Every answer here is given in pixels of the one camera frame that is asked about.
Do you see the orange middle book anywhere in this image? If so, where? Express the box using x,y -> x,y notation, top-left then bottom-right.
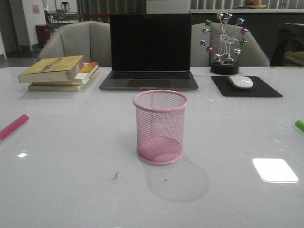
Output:
32,62 -> 98,86

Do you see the pink mesh pen holder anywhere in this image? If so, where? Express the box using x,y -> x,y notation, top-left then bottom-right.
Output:
133,89 -> 188,164

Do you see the pink marker pen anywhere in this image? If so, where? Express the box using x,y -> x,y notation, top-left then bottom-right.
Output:
0,114 -> 29,141

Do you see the fruit bowl on counter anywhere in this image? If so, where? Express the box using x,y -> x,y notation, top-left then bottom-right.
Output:
244,0 -> 266,9

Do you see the red trash bin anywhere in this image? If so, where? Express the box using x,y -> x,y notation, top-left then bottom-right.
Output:
35,24 -> 50,48

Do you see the yellow top book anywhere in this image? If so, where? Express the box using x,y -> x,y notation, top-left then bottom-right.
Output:
18,55 -> 84,83

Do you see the cream bottom book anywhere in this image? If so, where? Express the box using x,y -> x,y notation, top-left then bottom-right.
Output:
28,70 -> 98,91

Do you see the white computer mouse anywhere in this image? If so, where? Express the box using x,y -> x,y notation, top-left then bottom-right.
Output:
228,75 -> 253,89

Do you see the grey open laptop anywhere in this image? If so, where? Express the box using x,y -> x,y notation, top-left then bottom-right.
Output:
99,13 -> 199,91

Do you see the grey left armchair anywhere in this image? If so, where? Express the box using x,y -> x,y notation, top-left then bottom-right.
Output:
38,21 -> 112,67

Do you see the green marker pen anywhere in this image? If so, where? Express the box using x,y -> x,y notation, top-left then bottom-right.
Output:
295,120 -> 304,132

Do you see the ferris wheel desk toy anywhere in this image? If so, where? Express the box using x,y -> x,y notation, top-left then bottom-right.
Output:
200,12 -> 249,75

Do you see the black mouse pad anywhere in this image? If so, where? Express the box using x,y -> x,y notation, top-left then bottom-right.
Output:
211,76 -> 283,98

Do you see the dark side chair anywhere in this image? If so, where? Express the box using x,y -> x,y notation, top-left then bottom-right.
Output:
271,23 -> 304,67

